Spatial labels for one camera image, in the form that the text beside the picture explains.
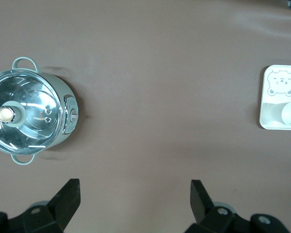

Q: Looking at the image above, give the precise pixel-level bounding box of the cream bear print tray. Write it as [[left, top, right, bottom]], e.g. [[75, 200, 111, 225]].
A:
[[259, 65, 291, 131]]

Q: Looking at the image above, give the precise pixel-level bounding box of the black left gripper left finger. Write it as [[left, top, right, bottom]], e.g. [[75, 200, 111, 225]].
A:
[[0, 179, 82, 233]]

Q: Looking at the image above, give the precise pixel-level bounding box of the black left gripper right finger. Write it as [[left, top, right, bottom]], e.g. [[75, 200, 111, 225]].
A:
[[186, 180, 290, 233]]

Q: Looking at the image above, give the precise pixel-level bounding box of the pale green electric pot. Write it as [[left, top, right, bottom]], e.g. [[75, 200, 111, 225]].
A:
[[0, 57, 79, 166]]

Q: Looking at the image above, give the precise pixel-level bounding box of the glass pot lid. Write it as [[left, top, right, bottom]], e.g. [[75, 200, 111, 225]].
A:
[[0, 69, 64, 155]]

